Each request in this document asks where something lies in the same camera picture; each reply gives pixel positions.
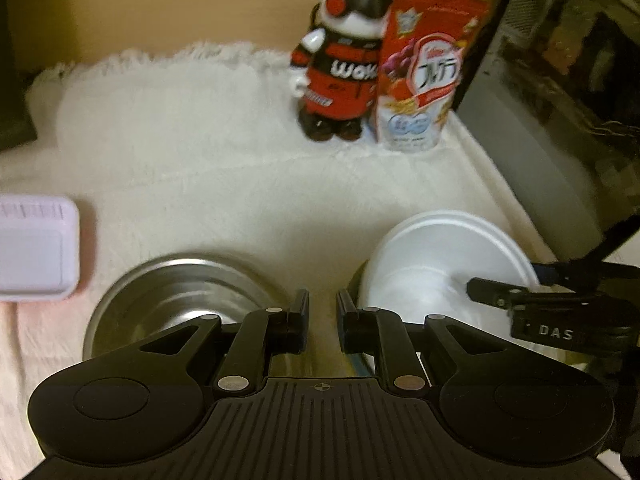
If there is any stainless steel bowl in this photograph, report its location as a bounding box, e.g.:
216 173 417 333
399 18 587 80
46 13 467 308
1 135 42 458
82 254 286 361

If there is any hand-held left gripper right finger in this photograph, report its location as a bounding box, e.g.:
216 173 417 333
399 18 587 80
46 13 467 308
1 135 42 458
336 287 558 396

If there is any red cereal bag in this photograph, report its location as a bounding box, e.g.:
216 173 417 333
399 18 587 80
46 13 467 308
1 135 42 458
372 0 491 152

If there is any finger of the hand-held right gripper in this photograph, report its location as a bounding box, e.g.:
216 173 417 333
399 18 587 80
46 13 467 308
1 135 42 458
530 259 607 286
466 277 552 309

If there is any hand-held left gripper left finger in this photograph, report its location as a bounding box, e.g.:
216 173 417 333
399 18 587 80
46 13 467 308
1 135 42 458
82 287 312 396

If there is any red black bear figurine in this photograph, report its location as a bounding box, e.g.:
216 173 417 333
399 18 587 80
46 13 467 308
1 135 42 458
290 0 396 142

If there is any red rectangular plastic tray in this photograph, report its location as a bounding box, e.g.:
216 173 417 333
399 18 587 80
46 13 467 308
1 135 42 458
0 194 81 303

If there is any white fringed cloth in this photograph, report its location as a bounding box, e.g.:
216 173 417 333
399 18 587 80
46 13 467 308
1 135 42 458
0 42 551 376

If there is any black monitor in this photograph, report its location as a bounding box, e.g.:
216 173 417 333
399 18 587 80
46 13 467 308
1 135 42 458
0 0 38 153

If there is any white plastic bowl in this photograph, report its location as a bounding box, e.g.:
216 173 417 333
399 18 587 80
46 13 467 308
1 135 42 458
356 210 542 326

